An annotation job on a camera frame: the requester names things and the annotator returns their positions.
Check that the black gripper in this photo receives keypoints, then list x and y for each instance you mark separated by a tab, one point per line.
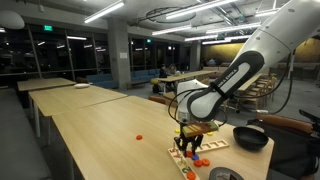
182	142

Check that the black bowl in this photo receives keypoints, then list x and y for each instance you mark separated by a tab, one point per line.
249	138

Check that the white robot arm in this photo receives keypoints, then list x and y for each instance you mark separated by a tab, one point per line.
277	37

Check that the grey duct tape roll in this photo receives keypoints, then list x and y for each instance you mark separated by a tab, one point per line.
223	173

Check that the white plate far table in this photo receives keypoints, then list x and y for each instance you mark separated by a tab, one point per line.
81	85

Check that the wooden slotted tray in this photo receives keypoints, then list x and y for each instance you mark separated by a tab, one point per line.
212	145

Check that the wooden peg board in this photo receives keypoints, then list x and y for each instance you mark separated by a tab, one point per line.
184	167

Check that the brown chair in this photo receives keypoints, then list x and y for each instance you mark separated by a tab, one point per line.
286	122

